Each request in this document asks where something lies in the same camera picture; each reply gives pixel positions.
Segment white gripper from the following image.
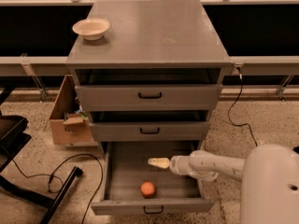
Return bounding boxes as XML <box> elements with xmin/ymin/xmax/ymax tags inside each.
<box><xmin>148</xmin><ymin>156</ymin><xmax>189</xmax><ymax>175</ymax></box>

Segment orange fruit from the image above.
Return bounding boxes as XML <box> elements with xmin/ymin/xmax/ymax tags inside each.
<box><xmin>140</xmin><ymin>181</ymin><xmax>156</xmax><ymax>198</ymax></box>

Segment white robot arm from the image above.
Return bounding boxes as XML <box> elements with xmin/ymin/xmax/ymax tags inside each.
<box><xmin>148</xmin><ymin>144</ymin><xmax>299</xmax><ymax>224</ymax></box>

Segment grey middle drawer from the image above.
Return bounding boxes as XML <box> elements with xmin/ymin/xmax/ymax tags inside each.
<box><xmin>90</xmin><ymin>121</ymin><xmax>209</xmax><ymax>142</ymax></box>

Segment grey open bottom drawer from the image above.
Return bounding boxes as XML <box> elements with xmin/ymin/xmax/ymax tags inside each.
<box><xmin>92</xmin><ymin>141</ymin><xmax>213</xmax><ymax>216</ymax></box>

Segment grey drawer cabinet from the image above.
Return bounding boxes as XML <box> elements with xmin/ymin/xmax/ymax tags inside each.
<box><xmin>65</xmin><ymin>0</ymin><xmax>234</xmax><ymax>147</ymax></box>

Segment grey top drawer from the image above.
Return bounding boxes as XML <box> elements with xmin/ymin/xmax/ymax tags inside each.
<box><xmin>76</xmin><ymin>85</ymin><xmax>222</xmax><ymax>111</ymax></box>

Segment cardboard box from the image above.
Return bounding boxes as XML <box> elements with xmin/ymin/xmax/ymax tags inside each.
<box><xmin>50</xmin><ymin>76</ymin><xmax>93</xmax><ymax>146</ymax></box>

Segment white paper bowl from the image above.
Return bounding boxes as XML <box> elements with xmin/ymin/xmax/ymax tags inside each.
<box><xmin>72</xmin><ymin>18</ymin><xmax>110</xmax><ymax>41</ymax></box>

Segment grey railing beam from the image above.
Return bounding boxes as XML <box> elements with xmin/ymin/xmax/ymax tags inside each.
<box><xmin>0</xmin><ymin>56</ymin><xmax>299</xmax><ymax>77</ymax></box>

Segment black floor cable left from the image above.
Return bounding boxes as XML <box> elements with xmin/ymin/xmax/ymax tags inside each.
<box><xmin>11</xmin><ymin>153</ymin><xmax>105</xmax><ymax>224</ymax></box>

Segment black power cable right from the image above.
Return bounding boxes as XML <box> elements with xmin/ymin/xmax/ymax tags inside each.
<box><xmin>227</xmin><ymin>66</ymin><xmax>259</xmax><ymax>147</ymax></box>

